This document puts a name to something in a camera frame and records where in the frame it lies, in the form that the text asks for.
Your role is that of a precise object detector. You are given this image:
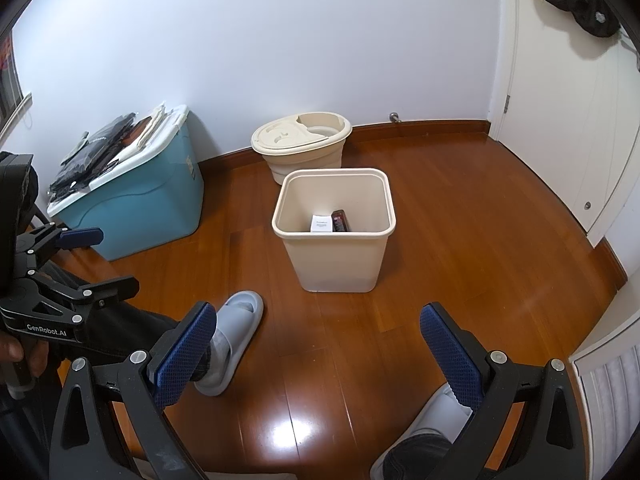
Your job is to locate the person's right leg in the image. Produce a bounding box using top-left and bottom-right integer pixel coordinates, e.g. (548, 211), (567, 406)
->
(382, 432), (481, 480)

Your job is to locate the grey slipper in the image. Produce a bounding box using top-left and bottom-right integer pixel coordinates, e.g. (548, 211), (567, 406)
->
(370, 382), (473, 480)
(194, 290), (265, 397)

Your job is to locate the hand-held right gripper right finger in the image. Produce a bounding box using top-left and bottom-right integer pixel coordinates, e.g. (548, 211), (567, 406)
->
(420, 302), (586, 480)

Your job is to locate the blue storage box white lid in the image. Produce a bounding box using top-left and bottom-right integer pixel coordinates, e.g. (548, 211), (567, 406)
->
(47, 105), (206, 262)

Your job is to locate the beige mop bucket with lid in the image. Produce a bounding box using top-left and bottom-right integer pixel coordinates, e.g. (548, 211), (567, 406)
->
(251, 110), (353, 186)

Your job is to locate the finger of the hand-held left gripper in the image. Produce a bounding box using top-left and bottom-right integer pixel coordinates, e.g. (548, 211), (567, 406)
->
(29, 272), (140, 313)
(15, 223), (104, 266)

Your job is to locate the stack of black packets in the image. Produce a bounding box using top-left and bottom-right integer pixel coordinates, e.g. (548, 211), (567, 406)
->
(49, 112), (151, 201)

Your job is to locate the window frame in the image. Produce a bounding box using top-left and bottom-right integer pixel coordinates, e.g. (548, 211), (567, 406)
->
(0, 30), (33, 131)

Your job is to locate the white louvered closet door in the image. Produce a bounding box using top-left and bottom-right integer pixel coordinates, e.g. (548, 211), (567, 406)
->
(567, 240), (640, 480)

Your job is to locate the beige plastic waste bin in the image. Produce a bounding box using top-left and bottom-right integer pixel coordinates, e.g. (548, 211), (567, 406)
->
(271, 168), (397, 294)

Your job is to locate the person's left hand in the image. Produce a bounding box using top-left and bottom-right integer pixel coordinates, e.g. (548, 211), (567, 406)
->
(0, 332), (51, 380)

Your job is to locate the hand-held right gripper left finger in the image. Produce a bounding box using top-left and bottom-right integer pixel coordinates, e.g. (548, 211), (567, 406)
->
(49, 301), (218, 480)

